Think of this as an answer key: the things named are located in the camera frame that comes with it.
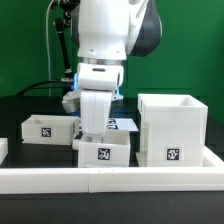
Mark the white fence rail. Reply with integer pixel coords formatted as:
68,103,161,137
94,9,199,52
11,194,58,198
0,167,224,194
0,138,8,165
203,147,224,167

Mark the white fence right rail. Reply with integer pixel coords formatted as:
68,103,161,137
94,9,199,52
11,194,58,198
203,147,224,167

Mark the white drawer cabinet box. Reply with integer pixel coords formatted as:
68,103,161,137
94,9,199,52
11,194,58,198
136,94,208,167

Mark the white front drawer tray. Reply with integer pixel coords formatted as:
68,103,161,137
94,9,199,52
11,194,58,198
72,129,131,168

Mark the white fence left rail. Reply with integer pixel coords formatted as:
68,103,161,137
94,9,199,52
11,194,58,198
0,138,8,165

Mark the white drawer tray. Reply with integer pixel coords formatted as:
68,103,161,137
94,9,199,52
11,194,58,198
72,129,131,168
21,115,79,145

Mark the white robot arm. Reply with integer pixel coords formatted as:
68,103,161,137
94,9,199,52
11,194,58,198
63,0,162,142

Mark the white hanging cable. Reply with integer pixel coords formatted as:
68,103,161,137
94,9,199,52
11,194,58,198
45,0,56,97

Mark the black cable on table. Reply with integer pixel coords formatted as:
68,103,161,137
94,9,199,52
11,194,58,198
14,79,74,98

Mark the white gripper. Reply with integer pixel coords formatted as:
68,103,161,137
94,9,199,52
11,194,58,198
62,89,123,142

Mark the fiducial marker sheet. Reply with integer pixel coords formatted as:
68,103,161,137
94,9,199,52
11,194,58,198
107,118,138,132

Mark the white fence front rail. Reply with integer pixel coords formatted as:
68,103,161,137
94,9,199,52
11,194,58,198
0,167,224,194

